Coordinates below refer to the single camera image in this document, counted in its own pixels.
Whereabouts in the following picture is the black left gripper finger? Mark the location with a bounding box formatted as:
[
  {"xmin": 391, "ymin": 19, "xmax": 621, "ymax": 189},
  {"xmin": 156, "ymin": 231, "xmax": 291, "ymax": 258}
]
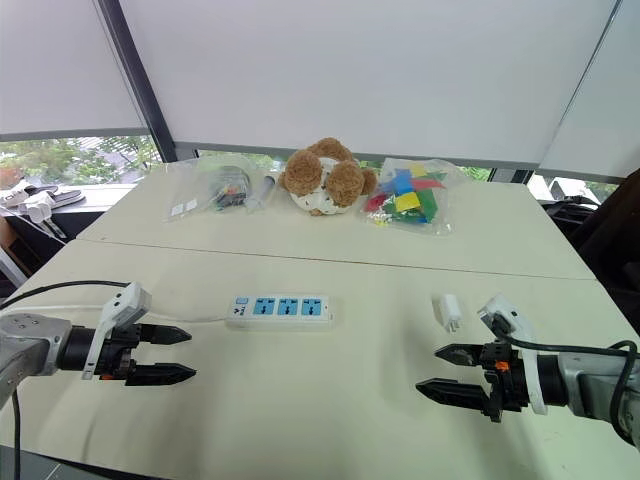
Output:
[
  {"xmin": 137, "ymin": 323, "xmax": 193, "ymax": 347},
  {"xmin": 124, "ymin": 363, "xmax": 198, "ymax": 388}
]

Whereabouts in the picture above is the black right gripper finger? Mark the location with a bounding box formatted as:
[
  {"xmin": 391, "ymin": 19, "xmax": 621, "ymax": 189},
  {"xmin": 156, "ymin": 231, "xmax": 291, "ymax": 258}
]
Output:
[
  {"xmin": 433, "ymin": 343, "xmax": 485, "ymax": 369},
  {"xmin": 414, "ymin": 378, "xmax": 490, "ymax": 414}
]

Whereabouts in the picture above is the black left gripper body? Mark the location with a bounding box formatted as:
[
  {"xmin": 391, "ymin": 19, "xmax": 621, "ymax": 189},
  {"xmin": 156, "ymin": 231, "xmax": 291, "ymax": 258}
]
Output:
[{"xmin": 93, "ymin": 323, "xmax": 145, "ymax": 387}]

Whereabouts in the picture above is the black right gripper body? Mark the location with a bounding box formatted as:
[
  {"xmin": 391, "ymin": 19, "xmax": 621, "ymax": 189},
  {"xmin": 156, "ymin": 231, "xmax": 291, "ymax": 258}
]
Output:
[{"xmin": 479, "ymin": 340, "xmax": 531, "ymax": 424}]

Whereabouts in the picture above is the white plug adapter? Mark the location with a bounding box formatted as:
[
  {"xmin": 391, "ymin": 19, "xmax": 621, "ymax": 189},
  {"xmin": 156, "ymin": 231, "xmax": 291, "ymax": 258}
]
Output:
[{"xmin": 431, "ymin": 294, "xmax": 464, "ymax": 334}]

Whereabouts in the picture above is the white blue power strip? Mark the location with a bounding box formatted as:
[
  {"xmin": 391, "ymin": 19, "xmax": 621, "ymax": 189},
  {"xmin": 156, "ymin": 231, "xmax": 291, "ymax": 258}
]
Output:
[{"xmin": 224, "ymin": 293, "xmax": 338, "ymax": 333}]

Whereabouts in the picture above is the brown cardboard box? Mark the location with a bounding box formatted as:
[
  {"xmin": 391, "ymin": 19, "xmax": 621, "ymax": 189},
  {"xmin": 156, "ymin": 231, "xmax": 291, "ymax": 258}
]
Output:
[{"xmin": 0, "ymin": 213, "xmax": 67, "ymax": 282}]

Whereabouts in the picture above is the bag of dark small parts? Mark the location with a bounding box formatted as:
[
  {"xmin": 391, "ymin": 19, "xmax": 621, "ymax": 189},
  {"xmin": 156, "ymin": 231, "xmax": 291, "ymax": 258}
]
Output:
[{"xmin": 161, "ymin": 156, "xmax": 262, "ymax": 224}]

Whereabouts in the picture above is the bag of colourful blocks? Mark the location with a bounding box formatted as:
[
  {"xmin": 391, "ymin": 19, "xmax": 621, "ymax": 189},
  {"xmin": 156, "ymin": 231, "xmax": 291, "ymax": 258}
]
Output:
[{"xmin": 359, "ymin": 156, "xmax": 455, "ymax": 238}]

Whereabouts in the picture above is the white charger block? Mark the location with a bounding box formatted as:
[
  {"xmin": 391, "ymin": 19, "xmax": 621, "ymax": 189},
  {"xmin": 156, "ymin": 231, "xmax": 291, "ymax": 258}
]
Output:
[{"xmin": 23, "ymin": 193, "xmax": 55, "ymax": 224}]

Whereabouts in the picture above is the grey white sandal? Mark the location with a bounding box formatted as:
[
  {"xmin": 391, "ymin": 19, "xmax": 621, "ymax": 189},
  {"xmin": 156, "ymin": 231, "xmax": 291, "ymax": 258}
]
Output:
[{"xmin": 0, "ymin": 183, "xmax": 87, "ymax": 207}]

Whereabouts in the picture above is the black office chair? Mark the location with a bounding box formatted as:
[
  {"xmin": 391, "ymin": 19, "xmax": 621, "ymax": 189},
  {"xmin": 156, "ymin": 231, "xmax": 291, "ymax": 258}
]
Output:
[{"xmin": 538, "ymin": 166, "xmax": 640, "ymax": 304}]

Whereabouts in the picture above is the brown white plush toy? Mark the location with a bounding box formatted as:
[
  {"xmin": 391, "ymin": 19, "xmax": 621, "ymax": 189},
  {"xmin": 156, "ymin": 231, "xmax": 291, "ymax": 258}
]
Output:
[{"xmin": 276, "ymin": 136, "xmax": 379, "ymax": 218}]

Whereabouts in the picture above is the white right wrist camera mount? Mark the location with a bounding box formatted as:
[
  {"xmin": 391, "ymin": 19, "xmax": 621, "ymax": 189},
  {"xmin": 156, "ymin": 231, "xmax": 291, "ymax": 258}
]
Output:
[{"xmin": 476, "ymin": 294, "xmax": 550, "ymax": 417}]

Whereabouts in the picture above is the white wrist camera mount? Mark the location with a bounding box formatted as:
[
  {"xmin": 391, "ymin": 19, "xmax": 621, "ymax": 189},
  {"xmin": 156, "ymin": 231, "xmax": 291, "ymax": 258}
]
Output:
[
  {"xmin": 81, "ymin": 280, "xmax": 153, "ymax": 382},
  {"xmin": 476, "ymin": 294, "xmax": 550, "ymax": 417}
]

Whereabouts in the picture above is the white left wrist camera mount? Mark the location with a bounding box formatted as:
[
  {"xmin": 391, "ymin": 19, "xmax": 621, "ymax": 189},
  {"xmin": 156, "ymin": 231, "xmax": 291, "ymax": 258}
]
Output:
[{"xmin": 81, "ymin": 280, "xmax": 153, "ymax": 382}]

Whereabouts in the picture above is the dark window frame post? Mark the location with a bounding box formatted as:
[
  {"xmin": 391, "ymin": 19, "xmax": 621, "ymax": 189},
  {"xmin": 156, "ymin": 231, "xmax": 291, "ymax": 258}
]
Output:
[{"xmin": 96, "ymin": 0, "xmax": 177, "ymax": 164}]

